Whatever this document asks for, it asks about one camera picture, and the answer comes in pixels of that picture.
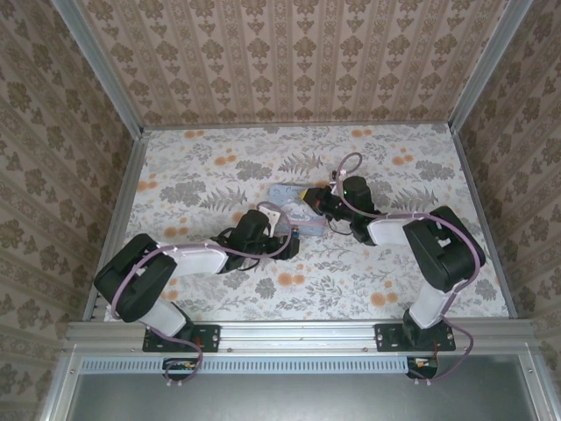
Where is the light blue patterned pouch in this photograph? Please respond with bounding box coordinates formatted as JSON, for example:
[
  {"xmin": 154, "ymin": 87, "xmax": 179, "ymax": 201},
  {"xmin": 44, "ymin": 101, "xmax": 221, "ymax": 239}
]
[{"xmin": 268, "ymin": 182, "xmax": 328, "ymax": 239}]

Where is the black connector board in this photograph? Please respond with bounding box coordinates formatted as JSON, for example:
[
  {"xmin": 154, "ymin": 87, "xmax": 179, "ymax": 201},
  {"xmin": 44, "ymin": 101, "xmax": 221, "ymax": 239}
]
[
  {"xmin": 162, "ymin": 356, "xmax": 199, "ymax": 382},
  {"xmin": 406, "ymin": 355, "xmax": 440, "ymax": 381}
]

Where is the grey metal sheet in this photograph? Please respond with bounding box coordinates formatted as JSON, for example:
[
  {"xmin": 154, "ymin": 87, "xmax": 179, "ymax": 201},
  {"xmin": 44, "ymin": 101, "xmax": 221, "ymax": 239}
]
[{"xmin": 64, "ymin": 353, "xmax": 541, "ymax": 421}]

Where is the aluminium table edge rail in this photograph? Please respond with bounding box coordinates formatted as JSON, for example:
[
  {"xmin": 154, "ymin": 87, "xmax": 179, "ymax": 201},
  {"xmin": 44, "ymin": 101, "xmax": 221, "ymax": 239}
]
[{"xmin": 64, "ymin": 318, "xmax": 539, "ymax": 354}]

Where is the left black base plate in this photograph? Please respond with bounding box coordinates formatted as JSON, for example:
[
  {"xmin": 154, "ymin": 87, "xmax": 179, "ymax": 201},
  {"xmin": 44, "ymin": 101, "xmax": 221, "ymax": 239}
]
[{"xmin": 142, "ymin": 323, "xmax": 221, "ymax": 353}]

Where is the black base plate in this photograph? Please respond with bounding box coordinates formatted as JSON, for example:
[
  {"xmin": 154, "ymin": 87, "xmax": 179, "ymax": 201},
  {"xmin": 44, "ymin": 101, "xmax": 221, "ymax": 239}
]
[
  {"xmin": 374, "ymin": 323, "xmax": 457, "ymax": 353},
  {"xmin": 142, "ymin": 323, "xmax": 221, "ymax": 353}
]

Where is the slotted grey cable duct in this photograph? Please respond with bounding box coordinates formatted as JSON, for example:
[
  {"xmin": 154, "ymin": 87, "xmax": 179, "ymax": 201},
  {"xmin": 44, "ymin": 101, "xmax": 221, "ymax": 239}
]
[{"xmin": 80, "ymin": 355, "xmax": 414, "ymax": 375}]

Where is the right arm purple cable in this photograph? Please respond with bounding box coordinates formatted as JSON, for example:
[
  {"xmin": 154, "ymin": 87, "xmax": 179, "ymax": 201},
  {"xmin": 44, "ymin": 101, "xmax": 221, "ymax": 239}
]
[{"xmin": 330, "ymin": 152, "xmax": 481, "ymax": 387}]

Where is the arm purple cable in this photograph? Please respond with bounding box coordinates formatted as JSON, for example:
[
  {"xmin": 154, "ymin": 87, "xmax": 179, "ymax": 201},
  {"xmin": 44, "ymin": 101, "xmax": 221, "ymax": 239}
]
[
  {"xmin": 330, "ymin": 152, "xmax": 481, "ymax": 387},
  {"xmin": 110, "ymin": 200, "xmax": 303, "ymax": 388}
]

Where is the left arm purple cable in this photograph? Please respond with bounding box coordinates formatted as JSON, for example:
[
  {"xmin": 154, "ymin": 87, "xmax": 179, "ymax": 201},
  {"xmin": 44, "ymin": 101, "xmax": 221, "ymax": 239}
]
[{"xmin": 110, "ymin": 200, "xmax": 303, "ymax": 388}]

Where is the aluminium side rail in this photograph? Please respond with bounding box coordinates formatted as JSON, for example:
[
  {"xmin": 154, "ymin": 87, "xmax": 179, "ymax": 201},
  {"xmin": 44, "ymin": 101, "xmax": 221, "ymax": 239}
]
[
  {"xmin": 82, "ymin": 131, "xmax": 151, "ymax": 322},
  {"xmin": 450, "ymin": 124, "xmax": 519, "ymax": 319}
]

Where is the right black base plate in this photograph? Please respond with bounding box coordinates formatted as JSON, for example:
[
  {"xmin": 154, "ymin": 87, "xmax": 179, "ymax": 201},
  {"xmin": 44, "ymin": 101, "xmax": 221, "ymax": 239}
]
[{"xmin": 374, "ymin": 323, "xmax": 457, "ymax": 353}]

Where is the aluminium corner post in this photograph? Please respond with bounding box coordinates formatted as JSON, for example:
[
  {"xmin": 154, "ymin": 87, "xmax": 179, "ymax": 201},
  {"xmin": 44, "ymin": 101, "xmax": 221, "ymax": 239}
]
[
  {"xmin": 48, "ymin": 0, "xmax": 146, "ymax": 138},
  {"xmin": 447, "ymin": 0, "xmax": 535, "ymax": 133}
]

